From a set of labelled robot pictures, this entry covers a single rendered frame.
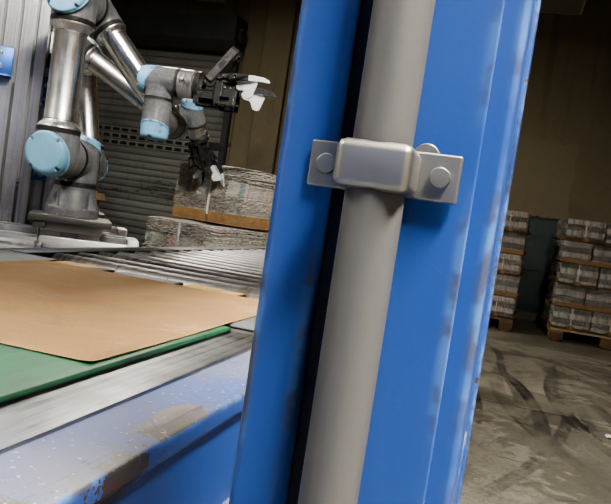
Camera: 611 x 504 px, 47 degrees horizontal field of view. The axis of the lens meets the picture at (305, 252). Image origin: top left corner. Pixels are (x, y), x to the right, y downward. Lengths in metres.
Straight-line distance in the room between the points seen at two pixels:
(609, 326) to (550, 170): 2.49
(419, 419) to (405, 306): 0.04
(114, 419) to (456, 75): 0.27
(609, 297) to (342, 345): 7.67
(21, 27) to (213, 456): 1.98
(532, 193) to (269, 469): 9.26
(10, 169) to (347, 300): 2.10
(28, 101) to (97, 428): 1.96
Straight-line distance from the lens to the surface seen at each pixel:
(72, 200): 2.10
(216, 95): 1.87
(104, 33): 2.14
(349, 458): 0.24
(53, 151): 1.97
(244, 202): 2.72
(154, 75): 1.93
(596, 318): 7.87
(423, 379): 0.25
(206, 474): 0.48
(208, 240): 2.61
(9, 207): 2.30
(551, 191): 9.50
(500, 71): 0.25
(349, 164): 0.22
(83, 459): 0.36
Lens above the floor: 0.92
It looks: 3 degrees down
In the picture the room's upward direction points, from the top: 8 degrees clockwise
